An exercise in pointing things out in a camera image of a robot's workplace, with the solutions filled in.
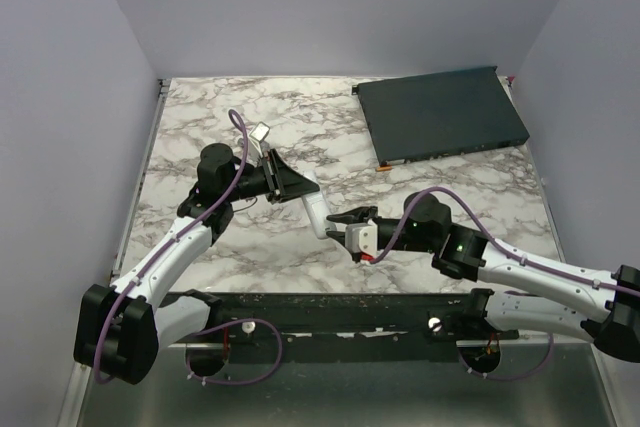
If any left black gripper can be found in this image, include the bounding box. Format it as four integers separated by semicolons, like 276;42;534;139
224;149;320;205

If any white remote control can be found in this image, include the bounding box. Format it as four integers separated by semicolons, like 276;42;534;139
302;170;334;240

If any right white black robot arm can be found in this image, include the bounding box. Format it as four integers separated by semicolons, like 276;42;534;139
326;187;639;363

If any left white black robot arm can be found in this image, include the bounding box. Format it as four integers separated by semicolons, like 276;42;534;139
73;143;322;385

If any dark green flat electronics box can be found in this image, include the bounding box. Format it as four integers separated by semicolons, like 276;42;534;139
352;66;530;168

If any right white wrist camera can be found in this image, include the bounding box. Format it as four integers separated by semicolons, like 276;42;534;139
345;222;378;261

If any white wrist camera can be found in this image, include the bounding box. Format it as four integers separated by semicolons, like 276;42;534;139
345;222;378;261
248;122;270;163

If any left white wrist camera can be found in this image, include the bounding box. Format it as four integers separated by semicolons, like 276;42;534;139
248;122;270;163

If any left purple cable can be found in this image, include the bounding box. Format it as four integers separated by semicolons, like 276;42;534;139
92;109;251;386

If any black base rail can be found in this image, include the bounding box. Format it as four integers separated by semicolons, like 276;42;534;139
178;289;500;364

